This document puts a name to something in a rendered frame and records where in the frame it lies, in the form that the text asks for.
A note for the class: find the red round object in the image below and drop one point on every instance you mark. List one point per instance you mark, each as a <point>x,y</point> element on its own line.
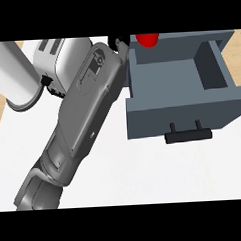
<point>148,39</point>

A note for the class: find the grey-blue cabinet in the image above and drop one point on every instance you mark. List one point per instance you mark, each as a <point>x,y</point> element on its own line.
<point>188,39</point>

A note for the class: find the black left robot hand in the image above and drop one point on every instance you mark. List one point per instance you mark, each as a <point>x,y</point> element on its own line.
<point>119,43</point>

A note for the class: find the white cylindrical appliance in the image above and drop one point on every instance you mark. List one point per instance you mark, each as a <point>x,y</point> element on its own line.
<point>10,74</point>

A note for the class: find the grey-blue open drawer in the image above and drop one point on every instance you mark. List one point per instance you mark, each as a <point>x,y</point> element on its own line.
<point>176,72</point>

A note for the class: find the white toaster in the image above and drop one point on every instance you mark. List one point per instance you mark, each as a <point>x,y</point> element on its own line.
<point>67,58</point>

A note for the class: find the grey-blue drawer front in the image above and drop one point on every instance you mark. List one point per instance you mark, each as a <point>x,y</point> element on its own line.
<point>188,112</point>

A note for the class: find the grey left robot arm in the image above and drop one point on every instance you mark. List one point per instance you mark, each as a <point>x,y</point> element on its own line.
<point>85,107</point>

